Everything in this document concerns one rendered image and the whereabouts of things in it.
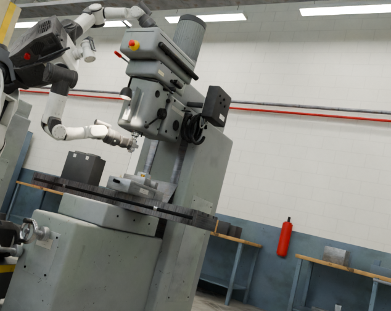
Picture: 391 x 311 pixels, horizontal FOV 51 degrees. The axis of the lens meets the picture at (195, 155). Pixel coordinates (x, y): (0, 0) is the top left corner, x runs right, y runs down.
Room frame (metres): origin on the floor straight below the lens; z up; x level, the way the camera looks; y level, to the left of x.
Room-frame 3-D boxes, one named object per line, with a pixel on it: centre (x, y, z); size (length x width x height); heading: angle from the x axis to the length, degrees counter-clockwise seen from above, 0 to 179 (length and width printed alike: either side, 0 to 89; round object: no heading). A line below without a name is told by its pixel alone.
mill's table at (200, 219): (2.45, 0.39, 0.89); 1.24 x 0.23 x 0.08; 59
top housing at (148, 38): (2.46, 0.38, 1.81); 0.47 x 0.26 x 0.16; 149
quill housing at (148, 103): (2.45, 0.38, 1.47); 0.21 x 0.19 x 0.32; 59
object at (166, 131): (2.61, 0.28, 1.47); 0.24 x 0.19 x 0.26; 59
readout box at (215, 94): (2.53, -0.06, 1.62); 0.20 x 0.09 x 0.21; 149
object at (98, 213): (2.45, 0.39, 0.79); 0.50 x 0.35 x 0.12; 149
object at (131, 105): (2.35, 0.44, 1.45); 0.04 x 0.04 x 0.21; 59
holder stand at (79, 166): (2.66, 0.68, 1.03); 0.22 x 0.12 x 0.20; 66
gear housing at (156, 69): (2.48, 0.36, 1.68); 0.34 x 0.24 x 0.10; 149
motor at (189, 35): (2.66, 0.26, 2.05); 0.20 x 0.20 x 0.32
